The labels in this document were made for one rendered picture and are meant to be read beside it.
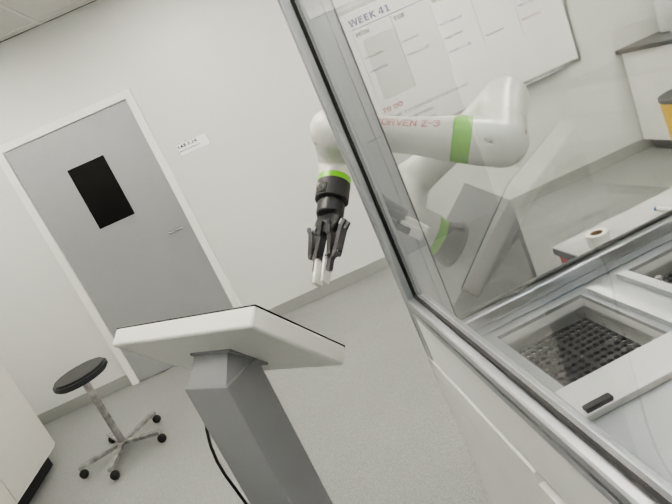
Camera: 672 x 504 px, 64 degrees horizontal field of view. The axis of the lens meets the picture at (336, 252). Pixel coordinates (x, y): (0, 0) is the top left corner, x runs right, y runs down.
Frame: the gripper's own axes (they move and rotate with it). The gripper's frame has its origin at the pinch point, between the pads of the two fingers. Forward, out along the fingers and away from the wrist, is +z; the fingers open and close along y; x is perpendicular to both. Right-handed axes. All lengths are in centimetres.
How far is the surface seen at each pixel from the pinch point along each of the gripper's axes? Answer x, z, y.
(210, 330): -24.1, 21.8, -8.0
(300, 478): 17, 48, -14
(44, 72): -4, -212, -299
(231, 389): -10.8, 31.3, -13.4
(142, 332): -24.3, 19.8, -34.2
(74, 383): 61, 6, -239
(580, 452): -32, 45, 68
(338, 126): -34.7, -9.8, 30.9
